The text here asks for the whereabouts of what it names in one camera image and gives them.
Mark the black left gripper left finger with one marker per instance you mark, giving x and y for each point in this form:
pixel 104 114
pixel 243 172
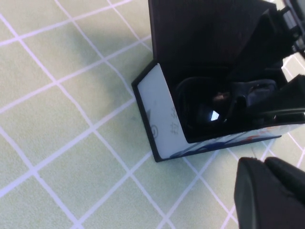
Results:
pixel 257 200

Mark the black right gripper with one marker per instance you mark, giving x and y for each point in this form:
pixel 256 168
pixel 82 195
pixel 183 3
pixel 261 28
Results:
pixel 294 26

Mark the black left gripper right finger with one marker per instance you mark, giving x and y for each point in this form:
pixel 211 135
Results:
pixel 288 174

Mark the black frame glasses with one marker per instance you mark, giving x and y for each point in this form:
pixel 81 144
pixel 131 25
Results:
pixel 205 114

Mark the black printed glasses case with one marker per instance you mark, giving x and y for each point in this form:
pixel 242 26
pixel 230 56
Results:
pixel 157 114

